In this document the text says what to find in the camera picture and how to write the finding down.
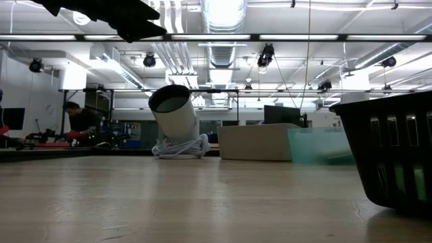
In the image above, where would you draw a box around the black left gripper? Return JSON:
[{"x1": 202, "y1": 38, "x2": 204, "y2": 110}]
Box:
[{"x1": 32, "y1": 0, "x2": 167, "y2": 44}]

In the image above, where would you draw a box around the white plastic bin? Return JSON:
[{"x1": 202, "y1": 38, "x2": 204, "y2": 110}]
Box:
[{"x1": 217, "y1": 123, "x2": 301, "y2": 162}]

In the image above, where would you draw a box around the teal translucent plastic bin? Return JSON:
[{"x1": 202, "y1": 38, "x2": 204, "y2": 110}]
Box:
[{"x1": 288, "y1": 127, "x2": 356, "y2": 167}]

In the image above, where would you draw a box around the black mesh basket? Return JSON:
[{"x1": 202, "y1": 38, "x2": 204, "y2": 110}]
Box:
[{"x1": 329, "y1": 90, "x2": 432, "y2": 217}]

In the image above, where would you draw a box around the black overhead light bar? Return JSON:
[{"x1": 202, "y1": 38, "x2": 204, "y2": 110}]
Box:
[{"x1": 0, "y1": 32, "x2": 432, "y2": 43}]

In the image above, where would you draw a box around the person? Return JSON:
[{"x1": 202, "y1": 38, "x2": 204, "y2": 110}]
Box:
[{"x1": 63, "y1": 101, "x2": 102, "y2": 144}]

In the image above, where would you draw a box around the black computer monitor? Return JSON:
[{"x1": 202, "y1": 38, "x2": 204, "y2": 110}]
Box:
[{"x1": 263, "y1": 105, "x2": 302, "y2": 124}]

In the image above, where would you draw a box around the silver ventilation duct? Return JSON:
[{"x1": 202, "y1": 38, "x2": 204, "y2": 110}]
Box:
[{"x1": 201, "y1": 0, "x2": 248, "y2": 33}]

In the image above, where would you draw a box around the white coiled cable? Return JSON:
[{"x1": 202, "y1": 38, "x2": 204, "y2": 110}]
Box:
[{"x1": 151, "y1": 133, "x2": 211, "y2": 159}]

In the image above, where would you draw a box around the black wall screen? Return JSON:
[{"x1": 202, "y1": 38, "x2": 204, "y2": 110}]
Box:
[{"x1": 0, "y1": 107, "x2": 26, "y2": 131}]

